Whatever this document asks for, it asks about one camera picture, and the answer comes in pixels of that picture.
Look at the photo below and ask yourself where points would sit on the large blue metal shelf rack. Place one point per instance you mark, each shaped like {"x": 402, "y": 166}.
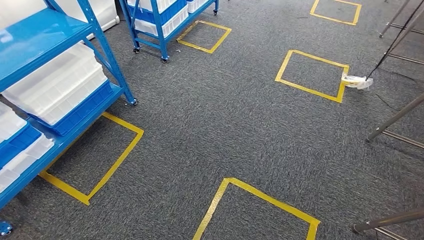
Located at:
{"x": 33, "y": 36}

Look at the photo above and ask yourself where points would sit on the yellow floor tape square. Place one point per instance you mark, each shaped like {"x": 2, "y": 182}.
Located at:
{"x": 218, "y": 41}
{"x": 212, "y": 212}
{"x": 281, "y": 68}

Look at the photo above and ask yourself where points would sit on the stainless steel workbench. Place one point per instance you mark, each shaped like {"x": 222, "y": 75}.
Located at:
{"x": 387, "y": 220}

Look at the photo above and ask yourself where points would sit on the white car with red stripe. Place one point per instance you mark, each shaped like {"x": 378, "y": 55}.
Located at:
{"x": 99, "y": 13}

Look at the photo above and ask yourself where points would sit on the small blue rack with casters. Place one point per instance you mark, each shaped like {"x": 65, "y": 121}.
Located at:
{"x": 162, "y": 43}

